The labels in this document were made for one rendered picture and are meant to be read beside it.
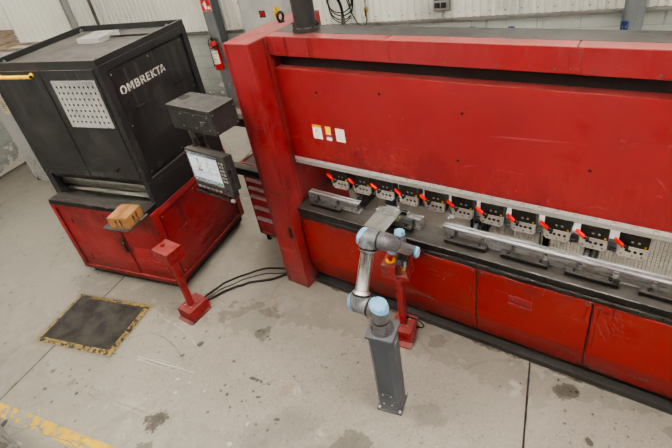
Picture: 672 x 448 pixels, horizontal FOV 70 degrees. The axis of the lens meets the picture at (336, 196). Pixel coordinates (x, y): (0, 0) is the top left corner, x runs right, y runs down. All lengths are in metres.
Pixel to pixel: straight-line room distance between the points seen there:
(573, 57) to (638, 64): 0.28
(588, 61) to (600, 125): 0.35
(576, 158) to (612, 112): 0.32
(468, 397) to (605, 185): 1.74
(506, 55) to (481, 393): 2.30
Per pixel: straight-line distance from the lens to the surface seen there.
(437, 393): 3.77
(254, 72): 3.51
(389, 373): 3.32
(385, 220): 3.56
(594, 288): 3.31
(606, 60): 2.66
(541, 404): 3.79
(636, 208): 3.03
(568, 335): 3.63
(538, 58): 2.71
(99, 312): 5.31
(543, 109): 2.83
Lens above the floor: 3.14
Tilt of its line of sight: 33 degrees down
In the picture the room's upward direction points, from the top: 10 degrees counter-clockwise
